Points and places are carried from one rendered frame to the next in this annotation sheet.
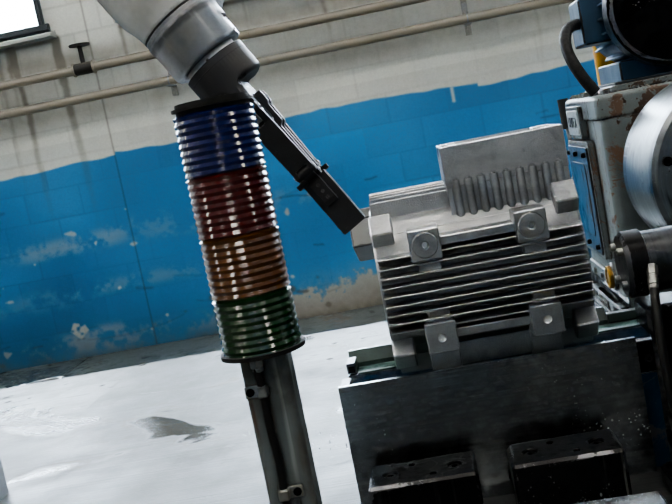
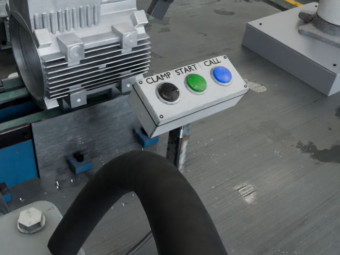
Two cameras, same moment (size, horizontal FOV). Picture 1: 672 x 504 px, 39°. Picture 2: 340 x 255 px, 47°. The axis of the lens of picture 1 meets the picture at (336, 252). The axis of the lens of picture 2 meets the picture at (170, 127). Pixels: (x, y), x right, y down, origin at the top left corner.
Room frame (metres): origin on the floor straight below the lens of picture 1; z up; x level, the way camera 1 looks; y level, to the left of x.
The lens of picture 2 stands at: (1.56, -0.48, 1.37)
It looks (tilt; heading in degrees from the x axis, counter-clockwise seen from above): 39 degrees down; 134
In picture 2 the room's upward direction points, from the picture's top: 7 degrees clockwise
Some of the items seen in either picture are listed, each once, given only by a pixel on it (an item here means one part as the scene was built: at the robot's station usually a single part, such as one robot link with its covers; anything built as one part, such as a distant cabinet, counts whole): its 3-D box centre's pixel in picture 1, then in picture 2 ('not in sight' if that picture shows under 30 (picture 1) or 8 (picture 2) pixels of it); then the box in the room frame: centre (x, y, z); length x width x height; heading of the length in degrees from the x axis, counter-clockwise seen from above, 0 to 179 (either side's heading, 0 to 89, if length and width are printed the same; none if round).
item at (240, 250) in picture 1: (244, 262); not in sight; (0.70, 0.07, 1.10); 0.06 x 0.06 x 0.04
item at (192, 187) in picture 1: (232, 202); not in sight; (0.70, 0.07, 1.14); 0.06 x 0.06 x 0.04
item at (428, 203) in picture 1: (478, 266); (79, 45); (0.98, -0.14, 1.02); 0.20 x 0.19 x 0.19; 84
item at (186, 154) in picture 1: (219, 141); not in sight; (0.70, 0.07, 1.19); 0.06 x 0.06 x 0.04
